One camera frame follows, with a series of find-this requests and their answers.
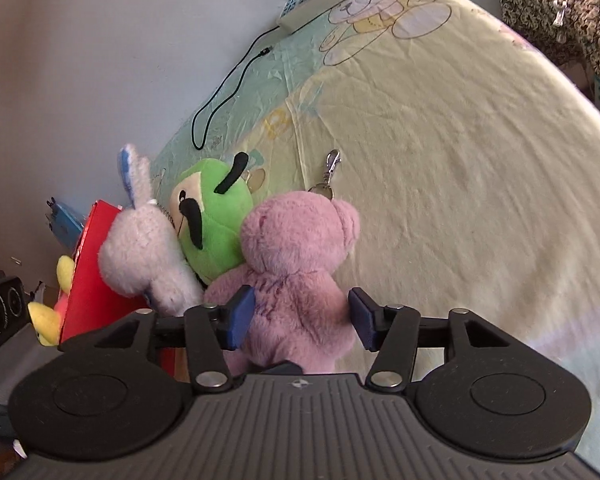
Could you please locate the red cardboard box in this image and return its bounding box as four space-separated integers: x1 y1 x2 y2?
60 200 188 382

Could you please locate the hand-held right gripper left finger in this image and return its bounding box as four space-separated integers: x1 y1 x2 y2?
60 285 257 392

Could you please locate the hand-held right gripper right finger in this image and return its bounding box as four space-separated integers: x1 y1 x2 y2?
349 287 528 392

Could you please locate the yellow and pink plush doll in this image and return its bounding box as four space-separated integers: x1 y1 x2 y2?
27 255 76 347

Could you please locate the white bunny plush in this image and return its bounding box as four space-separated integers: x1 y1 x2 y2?
97 144 204 316

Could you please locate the black usb cable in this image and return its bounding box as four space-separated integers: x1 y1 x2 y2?
191 25 281 151

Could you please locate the pink teddy bear plush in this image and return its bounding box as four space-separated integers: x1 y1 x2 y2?
202 190 362 376

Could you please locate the printed bed sheet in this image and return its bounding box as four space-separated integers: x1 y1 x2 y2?
150 0 600 476

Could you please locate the green plush toy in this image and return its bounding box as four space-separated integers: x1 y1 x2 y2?
170 151 255 286

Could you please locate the metal keychain clip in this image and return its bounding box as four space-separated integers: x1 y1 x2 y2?
307 149 343 201

